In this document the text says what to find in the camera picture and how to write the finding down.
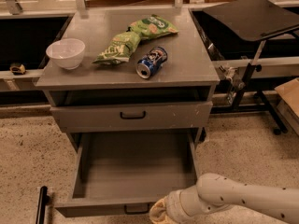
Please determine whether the grey top drawer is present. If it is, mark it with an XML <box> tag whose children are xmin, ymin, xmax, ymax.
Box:
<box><xmin>50</xmin><ymin>102</ymin><xmax>212</xmax><ymax>133</ymax></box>

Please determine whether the yellow tape measure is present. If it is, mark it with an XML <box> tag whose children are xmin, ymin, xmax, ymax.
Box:
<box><xmin>9</xmin><ymin>63</ymin><xmax>26</xmax><ymax>75</ymax></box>

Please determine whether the metal clamp bracket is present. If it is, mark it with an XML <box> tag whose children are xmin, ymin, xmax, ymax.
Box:
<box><xmin>219</xmin><ymin>65</ymin><xmax>245</xmax><ymax>105</ymax></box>

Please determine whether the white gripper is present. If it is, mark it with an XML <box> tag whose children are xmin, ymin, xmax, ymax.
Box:
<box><xmin>149</xmin><ymin>190</ymin><xmax>185</xmax><ymax>224</ymax></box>

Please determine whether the cardboard box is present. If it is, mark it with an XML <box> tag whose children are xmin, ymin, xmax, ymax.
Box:
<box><xmin>275</xmin><ymin>77</ymin><xmax>299</xmax><ymax>135</ymax></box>

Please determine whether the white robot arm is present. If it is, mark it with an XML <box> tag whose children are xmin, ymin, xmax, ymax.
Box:
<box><xmin>149</xmin><ymin>174</ymin><xmax>299</xmax><ymax>224</ymax></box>

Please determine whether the grey drawer cabinet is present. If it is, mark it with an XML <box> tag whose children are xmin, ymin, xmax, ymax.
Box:
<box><xmin>36</xmin><ymin>7</ymin><xmax>220</xmax><ymax>147</ymax></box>

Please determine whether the green chip bag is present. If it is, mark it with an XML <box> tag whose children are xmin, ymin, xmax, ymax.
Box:
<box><xmin>93</xmin><ymin>15</ymin><xmax>178</xmax><ymax>65</ymax></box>

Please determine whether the grey drawer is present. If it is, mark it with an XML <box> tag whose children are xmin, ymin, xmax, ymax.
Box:
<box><xmin>56</xmin><ymin>130</ymin><xmax>199</xmax><ymax>217</ymax></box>
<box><xmin>50</xmin><ymin>102</ymin><xmax>212</xmax><ymax>133</ymax></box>

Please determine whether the black tray stand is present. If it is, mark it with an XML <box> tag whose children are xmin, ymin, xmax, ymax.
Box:
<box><xmin>200</xmin><ymin>0</ymin><xmax>299</xmax><ymax>134</ymax></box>

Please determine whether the blue soda can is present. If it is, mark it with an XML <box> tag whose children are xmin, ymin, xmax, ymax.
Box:
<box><xmin>136</xmin><ymin>47</ymin><xmax>168</xmax><ymax>79</ymax></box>

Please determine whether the white bowl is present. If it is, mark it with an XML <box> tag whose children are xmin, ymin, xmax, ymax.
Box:
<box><xmin>46</xmin><ymin>38</ymin><xmax>86</xmax><ymax>70</ymax></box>

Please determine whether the black bar on floor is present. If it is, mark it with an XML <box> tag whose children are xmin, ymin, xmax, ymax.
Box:
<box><xmin>36</xmin><ymin>186</ymin><xmax>50</xmax><ymax>224</ymax></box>

